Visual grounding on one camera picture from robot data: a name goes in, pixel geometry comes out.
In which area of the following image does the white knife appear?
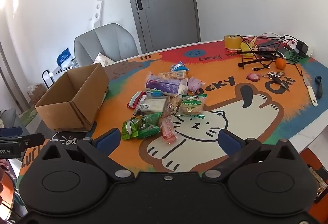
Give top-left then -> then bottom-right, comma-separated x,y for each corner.
303,74 -> 318,107

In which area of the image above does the orange brown snack packet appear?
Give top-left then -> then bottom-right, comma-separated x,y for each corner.
163,96 -> 183,118

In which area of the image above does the blue and white snack packet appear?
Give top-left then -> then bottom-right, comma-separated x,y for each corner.
146,88 -> 167,99

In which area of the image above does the grey door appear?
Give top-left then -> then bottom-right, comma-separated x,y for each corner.
121,0 -> 201,54

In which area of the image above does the grey chair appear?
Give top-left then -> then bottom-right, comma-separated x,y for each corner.
74,23 -> 139,67

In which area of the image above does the yellow clip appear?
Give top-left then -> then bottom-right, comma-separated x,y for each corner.
240,37 -> 260,52

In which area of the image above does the white power strip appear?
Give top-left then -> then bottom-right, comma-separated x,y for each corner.
287,42 -> 314,57

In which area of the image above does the cardboard box on floor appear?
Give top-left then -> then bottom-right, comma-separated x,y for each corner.
28,84 -> 48,106

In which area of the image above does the clear pink snack packet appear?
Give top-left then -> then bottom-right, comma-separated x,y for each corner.
158,116 -> 179,145

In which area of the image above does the black wire basket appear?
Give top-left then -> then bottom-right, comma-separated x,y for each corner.
237,34 -> 312,77

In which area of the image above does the green label cake packet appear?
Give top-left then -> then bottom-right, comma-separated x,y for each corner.
176,94 -> 207,120

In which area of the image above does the bunch of keys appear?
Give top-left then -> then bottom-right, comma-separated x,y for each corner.
264,71 -> 291,92

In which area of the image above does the tan biscuit packet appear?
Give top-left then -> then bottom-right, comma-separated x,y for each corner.
158,71 -> 189,81

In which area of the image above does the white sandwich packet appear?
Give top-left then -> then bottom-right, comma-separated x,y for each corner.
133,97 -> 167,116

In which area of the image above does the black charger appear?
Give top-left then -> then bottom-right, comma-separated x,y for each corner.
295,40 -> 310,55

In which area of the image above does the black shoe rack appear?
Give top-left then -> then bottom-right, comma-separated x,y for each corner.
42,65 -> 75,89

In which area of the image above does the white board with holes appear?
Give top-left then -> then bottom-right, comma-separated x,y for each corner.
86,0 -> 105,30

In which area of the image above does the long purple snack packet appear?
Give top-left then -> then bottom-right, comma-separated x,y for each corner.
145,74 -> 189,96

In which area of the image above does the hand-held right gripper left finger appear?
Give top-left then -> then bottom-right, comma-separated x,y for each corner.
41,129 -> 135,182

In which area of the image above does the black stand frame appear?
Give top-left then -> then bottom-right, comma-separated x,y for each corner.
237,49 -> 281,70

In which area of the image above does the white dotted pillow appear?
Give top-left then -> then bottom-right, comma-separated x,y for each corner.
93,52 -> 115,66

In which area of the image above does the brown cardboard box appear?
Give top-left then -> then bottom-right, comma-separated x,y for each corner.
35,63 -> 110,132

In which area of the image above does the yellow tape roll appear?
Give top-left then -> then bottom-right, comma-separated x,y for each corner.
224,35 -> 243,49

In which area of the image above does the large green snack packet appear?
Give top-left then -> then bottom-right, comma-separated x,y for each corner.
137,112 -> 162,139

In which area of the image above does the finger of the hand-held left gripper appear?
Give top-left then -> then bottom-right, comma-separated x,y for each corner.
0,127 -> 23,138
0,133 -> 46,148

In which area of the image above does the small green snack packet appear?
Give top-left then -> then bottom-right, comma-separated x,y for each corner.
121,116 -> 140,141

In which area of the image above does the small pink snack packet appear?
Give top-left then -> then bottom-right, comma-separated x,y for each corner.
188,76 -> 206,92

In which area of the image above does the red snack packet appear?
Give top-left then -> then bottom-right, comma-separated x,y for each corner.
127,91 -> 147,108

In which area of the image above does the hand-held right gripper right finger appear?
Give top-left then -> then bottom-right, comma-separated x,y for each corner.
202,129 -> 300,183

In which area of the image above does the black peeler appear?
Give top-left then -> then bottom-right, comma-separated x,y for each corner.
315,76 -> 323,99

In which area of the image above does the orange chair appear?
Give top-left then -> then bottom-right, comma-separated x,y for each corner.
298,148 -> 328,224

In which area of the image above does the blue plastic bag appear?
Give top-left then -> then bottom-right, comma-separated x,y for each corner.
56,48 -> 71,66

